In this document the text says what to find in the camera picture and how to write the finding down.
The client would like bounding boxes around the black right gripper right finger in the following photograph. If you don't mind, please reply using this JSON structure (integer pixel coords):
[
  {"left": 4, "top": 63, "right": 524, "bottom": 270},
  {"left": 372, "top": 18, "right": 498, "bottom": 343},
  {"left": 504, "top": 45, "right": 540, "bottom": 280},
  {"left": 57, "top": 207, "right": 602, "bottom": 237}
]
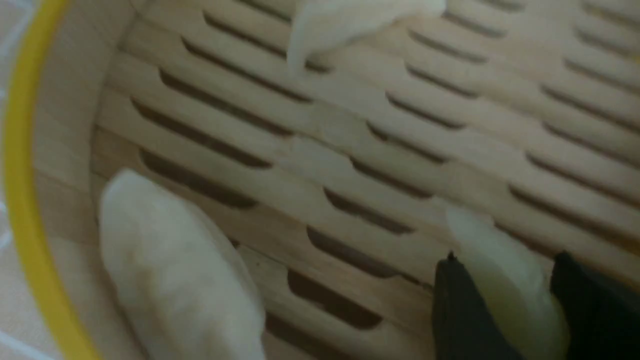
[{"left": 550, "top": 251, "right": 640, "bottom": 360}]

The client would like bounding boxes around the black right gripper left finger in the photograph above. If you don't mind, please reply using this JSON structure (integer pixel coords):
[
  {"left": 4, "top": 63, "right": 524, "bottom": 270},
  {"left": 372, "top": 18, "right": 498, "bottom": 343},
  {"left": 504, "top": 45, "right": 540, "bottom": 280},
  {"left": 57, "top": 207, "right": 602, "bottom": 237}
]
[{"left": 432, "top": 251, "right": 523, "bottom": 360}]

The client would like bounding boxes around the white dumpling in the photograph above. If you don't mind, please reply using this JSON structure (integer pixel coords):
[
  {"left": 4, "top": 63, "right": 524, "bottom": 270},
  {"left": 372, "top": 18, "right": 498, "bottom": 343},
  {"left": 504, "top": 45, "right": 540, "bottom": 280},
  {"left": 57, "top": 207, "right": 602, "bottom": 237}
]
[
  {"left": 286, "top": 0, "right": 447, "bottom": 76},
  {"left": 445, "top": 206, "right": 570, "bottom": 360},
  {"left": 98, "top": 168, "right": 267, "bottom": 360}
]

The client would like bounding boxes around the bamboo steamer tray yellow rim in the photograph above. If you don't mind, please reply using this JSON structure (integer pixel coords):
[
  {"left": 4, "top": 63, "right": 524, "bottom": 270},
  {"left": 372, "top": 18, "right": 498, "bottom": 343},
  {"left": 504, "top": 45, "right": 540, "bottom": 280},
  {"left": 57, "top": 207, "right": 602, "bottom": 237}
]
[{"left": 2, "top": 0, "right": 639, "bottom": 360}]

